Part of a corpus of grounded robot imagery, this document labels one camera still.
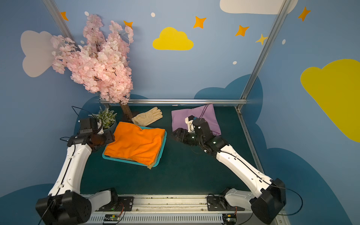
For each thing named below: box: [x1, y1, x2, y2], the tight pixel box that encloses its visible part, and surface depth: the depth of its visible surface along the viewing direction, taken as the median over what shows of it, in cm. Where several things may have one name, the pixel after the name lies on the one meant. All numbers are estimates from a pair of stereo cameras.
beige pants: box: [111, 131, 166, 170], surface depth 83 cm
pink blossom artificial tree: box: [50, 15, 134, 121], surface depth 67 cm
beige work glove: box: [131, 106, 164, 128], surface depth 117 cm
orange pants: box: [104, 121, 165, 166], surface depth 87 cm
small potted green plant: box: [88, 106, 118, 133], surface depth 95 cm
